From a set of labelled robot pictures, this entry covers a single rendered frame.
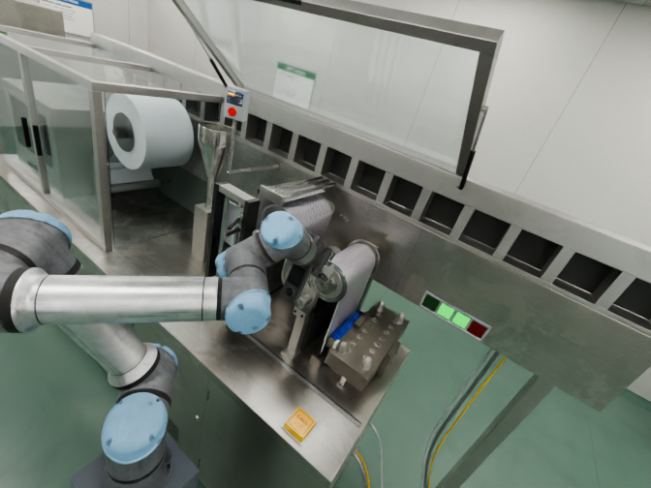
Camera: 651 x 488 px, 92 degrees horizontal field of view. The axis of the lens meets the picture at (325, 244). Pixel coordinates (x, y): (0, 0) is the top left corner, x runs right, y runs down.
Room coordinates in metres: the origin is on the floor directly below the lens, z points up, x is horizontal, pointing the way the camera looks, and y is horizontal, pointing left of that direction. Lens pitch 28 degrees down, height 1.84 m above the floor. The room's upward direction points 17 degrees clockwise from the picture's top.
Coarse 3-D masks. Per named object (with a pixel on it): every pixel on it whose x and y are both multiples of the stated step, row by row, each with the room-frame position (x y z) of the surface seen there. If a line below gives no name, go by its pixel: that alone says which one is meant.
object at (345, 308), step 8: (360, 288) 1.00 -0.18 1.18; (352, 296) 0.94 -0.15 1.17; (360, 296) 1.04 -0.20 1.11; (344, 304) 0.89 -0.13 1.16; (352, 304) 0.98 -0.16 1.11; (336, 312) 0.85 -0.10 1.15; (344, 312) 0.92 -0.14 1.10; (352, 312) 1.01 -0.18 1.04; (336, 320) 0.88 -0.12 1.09; (344, 320) 0.96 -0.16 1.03; (328, 328) 0.84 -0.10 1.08; (336, 328) 0.91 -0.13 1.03; (328, 336) 0.86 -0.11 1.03
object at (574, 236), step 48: (288, 144) 1.49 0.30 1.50; (336, 144) 1.30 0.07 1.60; (384, 192) 1.19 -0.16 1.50; (432, 192) 1.13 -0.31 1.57; (480, 192) 1.05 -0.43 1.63; (480, 240) 1.08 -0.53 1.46; (528, 240) 1.03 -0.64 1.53; (576, 240) 0.92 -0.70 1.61; (624, 240) 0.89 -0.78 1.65; (576, 288) 0.94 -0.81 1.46; (624, 288) 0.85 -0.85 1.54
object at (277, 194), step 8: (320, 176) 1.29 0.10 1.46; (280, 184) 1.06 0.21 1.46; (288, 184) 1.09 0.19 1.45; (296, 184) 1.14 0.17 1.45; (304, 184) 1.13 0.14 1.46; (312, 184) 1.17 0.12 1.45; (320, 184) 1.22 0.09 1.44; (328, 184) 1.22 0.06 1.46; (336, 184) 1.27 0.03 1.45; (264, 192) 0.98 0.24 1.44; (272, 192) 0.97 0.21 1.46; (280, 192) 1.00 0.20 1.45; (288, 192) 1.06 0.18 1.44; (296, 192) 1.03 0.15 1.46; (304, 192) 1.07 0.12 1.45; (312, 192) 1.13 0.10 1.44; (320, 192) 1.16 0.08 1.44; (272, 200) 0.96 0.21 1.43; (280, 200) 0.95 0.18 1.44; (288, 200) 0.98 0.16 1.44
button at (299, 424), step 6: (294, 414) 0.61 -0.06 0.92; (300, 414) 0.61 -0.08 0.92; (306, 414) 0.62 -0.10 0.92; (288, 420) 0.58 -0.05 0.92; (294, 420) 0.59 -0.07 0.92; (300, 420) 0.59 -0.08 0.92; (306, 420) 0.60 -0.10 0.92; (312, 420) 0.60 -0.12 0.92; (288, 426) 0.57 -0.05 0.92; (294, 426) 0.57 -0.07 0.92; (300, 426) 0.58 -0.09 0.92; (306, 426) 0.58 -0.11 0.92; (312, 426) 0.59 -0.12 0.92; (294, 432) 0.56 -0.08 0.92; (300, 432) 0.56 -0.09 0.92; (306, 432) 0.57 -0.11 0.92; (300, 438) 0.55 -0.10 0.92
